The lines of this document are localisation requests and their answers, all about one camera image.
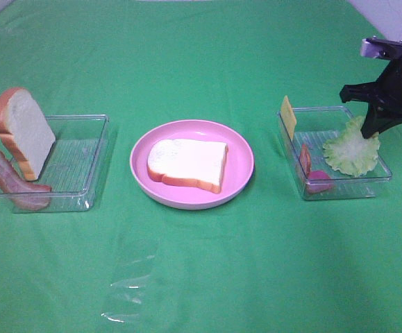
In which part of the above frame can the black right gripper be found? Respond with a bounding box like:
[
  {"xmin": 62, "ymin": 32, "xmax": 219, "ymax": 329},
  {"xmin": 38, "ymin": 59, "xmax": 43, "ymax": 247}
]
[{"xmin": 340, "ymin": 56, "xmax": 402, "ymax": 139}]

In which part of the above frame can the green lettuce leaf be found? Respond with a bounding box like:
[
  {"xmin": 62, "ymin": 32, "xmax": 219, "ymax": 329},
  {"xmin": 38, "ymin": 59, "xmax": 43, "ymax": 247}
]
[{"xmin": 323, "ymin": 116, "xmax": 380, "ymax": 177}]

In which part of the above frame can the bacon strip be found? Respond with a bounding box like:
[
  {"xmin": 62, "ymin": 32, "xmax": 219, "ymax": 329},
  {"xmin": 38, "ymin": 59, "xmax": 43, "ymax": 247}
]
[
  {"xmin": 0, "ymin": 151, "xmax": 52, "ymax": 211},
  {"xmin": 299, "ymin": 144, "xmax": 333, "ymax": 194}
]

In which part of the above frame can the bread slice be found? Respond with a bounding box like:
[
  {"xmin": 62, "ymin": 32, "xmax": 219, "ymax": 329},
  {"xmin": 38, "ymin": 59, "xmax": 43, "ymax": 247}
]
[
  {"xmin": 147, "ymin": 138, "xmax": 228, "ymax": 194},
  {"xmin": 0, "ymin": 87, "xmax": 56, "ymax": 181}
]

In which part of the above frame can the right clear plastic tray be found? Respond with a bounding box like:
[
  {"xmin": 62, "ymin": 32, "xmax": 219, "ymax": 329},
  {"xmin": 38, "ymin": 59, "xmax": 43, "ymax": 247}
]
[{"xmin": 277, "ymin": 106, "xmax": 392, "ymax": 200}]

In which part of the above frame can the clear plastic tray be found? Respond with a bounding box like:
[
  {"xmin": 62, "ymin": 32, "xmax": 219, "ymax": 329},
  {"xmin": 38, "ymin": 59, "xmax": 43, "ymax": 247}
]
[
  {"xmin": 277, "ymin": 106, "xmax": 392, "ymax": 200},
  {"xmin": 0, "ymin": 114, "xmax": 114, "ymax": 213}
]

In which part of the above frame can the yellow cheese slice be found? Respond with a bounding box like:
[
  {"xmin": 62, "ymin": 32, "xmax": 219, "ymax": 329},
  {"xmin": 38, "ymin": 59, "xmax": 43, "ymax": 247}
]
[{"xmin": 280, "ymin": 95, "xmax": 297, "ymax": 142}]

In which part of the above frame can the pink round plate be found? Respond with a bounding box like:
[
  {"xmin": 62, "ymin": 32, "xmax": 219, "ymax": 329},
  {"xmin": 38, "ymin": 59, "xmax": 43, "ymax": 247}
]
[{"xmin": 130, "ymin": 119, "xmax": 254, "ymax": 210}]

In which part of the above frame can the clear tape patch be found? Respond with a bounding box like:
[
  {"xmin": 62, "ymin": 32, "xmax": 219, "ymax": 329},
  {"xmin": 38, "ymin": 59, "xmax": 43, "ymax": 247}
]
[{"xmin": 100, "ymin": 238, "xmax": 158, "ymax": 332}]

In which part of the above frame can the left clear plastic tray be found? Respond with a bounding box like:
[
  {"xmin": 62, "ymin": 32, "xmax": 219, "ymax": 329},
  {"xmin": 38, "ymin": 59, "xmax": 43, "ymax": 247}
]
[{"xmin": 0, "ymin": 114, "xmax": 114, "ymax": 213}]

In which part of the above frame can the leaning bread slice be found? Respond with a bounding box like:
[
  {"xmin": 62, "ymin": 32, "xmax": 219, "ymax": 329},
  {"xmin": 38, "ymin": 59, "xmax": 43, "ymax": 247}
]
[{"xmin": 0, "ymin": 87, "xmax": 56, "ymax": 181}]

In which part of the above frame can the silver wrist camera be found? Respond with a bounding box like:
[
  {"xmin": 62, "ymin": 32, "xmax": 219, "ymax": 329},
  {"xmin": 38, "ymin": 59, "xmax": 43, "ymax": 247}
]
[{"xmin": 360, "ymin": 36, "xmax": 402, "ymax": 60}]

